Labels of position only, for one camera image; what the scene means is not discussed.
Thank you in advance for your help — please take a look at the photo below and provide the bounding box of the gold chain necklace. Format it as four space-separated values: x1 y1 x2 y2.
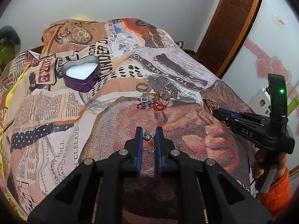
202 97 217 115

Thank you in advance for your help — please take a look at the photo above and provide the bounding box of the silver heart pendant earring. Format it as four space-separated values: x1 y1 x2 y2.
143 130 156 153

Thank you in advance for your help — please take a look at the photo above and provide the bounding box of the purple heart tin box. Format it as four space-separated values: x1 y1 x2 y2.
61 56 100 93

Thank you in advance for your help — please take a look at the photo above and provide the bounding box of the orange right sleeve forearm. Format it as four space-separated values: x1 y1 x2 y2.
255 155 292 220

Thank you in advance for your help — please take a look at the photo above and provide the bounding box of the right hand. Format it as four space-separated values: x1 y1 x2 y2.
251 149 287 183

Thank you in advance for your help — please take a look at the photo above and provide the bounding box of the white appliance with stickers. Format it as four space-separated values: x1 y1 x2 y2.
248 88 271 117

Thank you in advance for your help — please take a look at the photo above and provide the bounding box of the newspaper print bedspread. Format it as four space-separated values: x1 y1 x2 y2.
1 18 253 219

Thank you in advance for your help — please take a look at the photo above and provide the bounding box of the white wardrobe sliding door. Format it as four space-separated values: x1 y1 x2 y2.
223 0 298 104

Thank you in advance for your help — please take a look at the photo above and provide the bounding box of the brown wooden door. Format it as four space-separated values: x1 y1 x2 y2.
196 0 261 77

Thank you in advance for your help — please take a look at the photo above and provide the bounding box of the yellow pillow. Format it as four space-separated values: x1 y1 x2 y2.
73 16 89 21

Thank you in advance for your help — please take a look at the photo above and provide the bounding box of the red beaded bracelet pile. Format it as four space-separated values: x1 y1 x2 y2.
136 92 168 111

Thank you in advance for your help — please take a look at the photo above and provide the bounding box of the silver ring cluster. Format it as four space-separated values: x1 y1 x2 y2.
163 83 178 100

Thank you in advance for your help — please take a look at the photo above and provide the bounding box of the gold bangle ring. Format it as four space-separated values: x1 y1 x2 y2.
136 82 150 93

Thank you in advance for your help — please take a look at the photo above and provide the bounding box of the pink heart wall sticker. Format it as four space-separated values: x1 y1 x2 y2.
255 57 291 84

